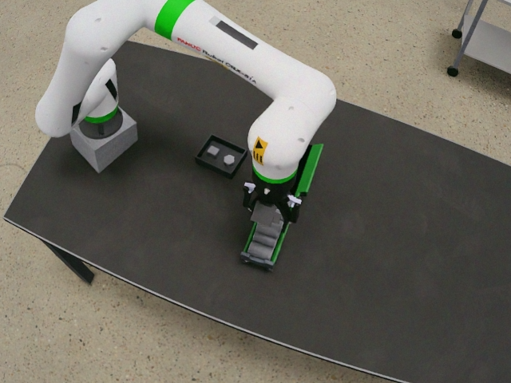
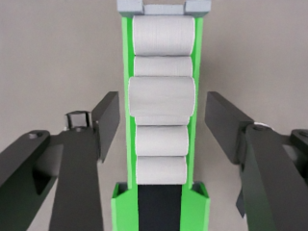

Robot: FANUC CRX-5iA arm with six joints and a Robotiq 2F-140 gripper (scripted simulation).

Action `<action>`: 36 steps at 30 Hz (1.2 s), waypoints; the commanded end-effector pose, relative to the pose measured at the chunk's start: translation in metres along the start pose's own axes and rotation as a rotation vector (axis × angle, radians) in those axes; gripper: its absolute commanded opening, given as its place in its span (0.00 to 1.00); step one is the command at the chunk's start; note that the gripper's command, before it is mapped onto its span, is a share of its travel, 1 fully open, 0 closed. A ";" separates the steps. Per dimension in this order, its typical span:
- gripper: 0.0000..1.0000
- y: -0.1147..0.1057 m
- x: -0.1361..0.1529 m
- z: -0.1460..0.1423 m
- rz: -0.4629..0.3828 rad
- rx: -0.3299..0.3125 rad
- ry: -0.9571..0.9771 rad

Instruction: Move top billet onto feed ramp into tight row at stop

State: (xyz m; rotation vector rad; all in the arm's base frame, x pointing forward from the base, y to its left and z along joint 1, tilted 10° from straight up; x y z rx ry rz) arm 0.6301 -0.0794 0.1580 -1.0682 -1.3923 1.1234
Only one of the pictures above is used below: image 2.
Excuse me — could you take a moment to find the black flat strip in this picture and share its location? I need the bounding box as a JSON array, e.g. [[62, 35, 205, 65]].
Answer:
[[138, 184, 182, 231]]

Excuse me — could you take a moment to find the light grey cylinder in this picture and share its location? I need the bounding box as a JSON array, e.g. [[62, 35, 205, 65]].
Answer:
[[133, 15, 194, 56], [134, 56, 193, 77], [136, 125, 189, 156], [136, 156, 187, 184], [128, 77, 195, 116], [135, 116, 190, 125]]

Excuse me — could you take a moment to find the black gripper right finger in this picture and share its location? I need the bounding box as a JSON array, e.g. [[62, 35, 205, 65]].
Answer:
[[204, 91, 308, 231]]

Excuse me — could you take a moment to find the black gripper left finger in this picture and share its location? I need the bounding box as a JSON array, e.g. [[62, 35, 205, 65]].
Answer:
[[0, 91, 120, 231]]

